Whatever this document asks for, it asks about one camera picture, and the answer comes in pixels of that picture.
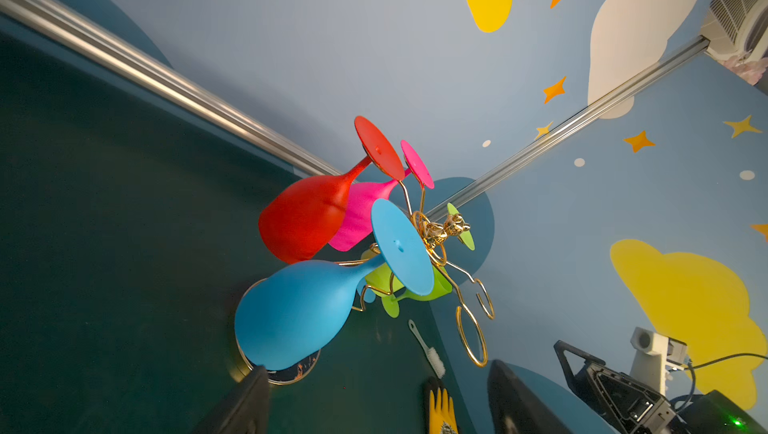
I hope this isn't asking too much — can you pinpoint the aluminium back frame rail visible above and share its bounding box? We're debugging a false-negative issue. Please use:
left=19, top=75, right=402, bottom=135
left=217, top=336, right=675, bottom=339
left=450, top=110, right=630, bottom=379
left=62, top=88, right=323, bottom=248
left=1, top=0, right=339, bottom=175

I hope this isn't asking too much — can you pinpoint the yellow work glove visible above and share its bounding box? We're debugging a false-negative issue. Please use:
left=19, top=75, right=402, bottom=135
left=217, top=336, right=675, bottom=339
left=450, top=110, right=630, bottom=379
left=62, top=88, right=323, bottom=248
left=423, top=377, right=459, bottom=434

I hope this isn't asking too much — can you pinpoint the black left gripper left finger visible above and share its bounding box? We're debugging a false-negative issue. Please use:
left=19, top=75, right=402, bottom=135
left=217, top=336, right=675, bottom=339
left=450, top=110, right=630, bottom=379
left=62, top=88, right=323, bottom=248
left=192, top=366, right=270, bottom=434

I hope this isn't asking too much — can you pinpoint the white bottle brush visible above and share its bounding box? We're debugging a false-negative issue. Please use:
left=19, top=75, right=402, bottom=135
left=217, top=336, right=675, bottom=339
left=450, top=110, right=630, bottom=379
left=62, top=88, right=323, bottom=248
left=408, top=319, right=446, bottom=379

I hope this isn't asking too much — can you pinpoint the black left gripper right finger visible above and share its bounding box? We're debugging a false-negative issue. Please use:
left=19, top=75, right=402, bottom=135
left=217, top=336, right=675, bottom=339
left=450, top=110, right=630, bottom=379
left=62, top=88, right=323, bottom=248
left=487, top=359, right=619, bottom=434

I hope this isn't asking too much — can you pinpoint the blue wine glass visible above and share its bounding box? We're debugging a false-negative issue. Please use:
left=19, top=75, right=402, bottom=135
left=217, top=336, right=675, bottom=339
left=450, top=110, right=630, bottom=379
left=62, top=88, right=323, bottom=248
left=234, top=199, right=434, bottom=371

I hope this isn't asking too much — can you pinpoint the green wine glass front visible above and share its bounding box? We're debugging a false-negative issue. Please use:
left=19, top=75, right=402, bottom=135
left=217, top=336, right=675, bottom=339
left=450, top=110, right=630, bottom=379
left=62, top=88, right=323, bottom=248
left=358, top=264, right=453, bottom=318

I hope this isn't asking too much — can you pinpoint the white ceiling air vent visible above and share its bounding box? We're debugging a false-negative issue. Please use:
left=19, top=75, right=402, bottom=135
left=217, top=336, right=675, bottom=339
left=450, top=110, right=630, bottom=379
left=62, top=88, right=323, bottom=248
left=700, top=0, right=767, bottom=62

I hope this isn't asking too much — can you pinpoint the aluminium right frame post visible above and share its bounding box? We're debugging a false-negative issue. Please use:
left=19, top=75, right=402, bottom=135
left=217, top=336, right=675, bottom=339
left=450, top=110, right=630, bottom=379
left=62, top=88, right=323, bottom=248
left=427, top=36, right=710, bottom=219

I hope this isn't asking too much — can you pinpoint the green wine glass back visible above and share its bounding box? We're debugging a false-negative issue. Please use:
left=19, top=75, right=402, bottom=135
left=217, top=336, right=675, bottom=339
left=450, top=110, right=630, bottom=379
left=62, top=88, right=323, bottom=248
left=443, top=203, right=475, bottom=250

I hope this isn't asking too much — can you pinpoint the red wine glass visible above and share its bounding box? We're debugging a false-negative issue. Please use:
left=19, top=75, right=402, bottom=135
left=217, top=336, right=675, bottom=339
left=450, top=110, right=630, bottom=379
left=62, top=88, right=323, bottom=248
left=258, top=115, right=405, bottom=264

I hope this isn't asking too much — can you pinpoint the gold wire wine glass rack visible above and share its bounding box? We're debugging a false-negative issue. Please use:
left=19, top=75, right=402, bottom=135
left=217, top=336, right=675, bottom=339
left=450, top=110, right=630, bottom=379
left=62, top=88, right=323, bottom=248
left=230, top=157, right=497, bottom=386

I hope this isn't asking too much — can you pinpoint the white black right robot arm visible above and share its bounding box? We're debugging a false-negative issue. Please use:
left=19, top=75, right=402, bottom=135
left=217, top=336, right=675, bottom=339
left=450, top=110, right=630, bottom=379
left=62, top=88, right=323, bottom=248
left=554, top=340, right=767, bottom=433

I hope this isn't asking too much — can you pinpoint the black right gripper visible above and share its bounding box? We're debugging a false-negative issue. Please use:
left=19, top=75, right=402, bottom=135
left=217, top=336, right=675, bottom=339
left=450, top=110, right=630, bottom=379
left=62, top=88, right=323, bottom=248
left=554, top=340, right=677, bottom=433

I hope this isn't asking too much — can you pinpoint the green wine glass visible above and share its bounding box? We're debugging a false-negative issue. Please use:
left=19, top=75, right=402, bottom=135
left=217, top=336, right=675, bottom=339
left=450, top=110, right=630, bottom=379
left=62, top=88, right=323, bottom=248
left=358, top=264, right=453, bottom=318
left=443, top=203, right=475, bottom=250

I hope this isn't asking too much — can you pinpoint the magenta wine glass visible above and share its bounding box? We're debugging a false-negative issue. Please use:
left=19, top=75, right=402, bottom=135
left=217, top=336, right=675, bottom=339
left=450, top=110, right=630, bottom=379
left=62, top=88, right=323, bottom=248
left=328, top=139, right=436, bottom=253

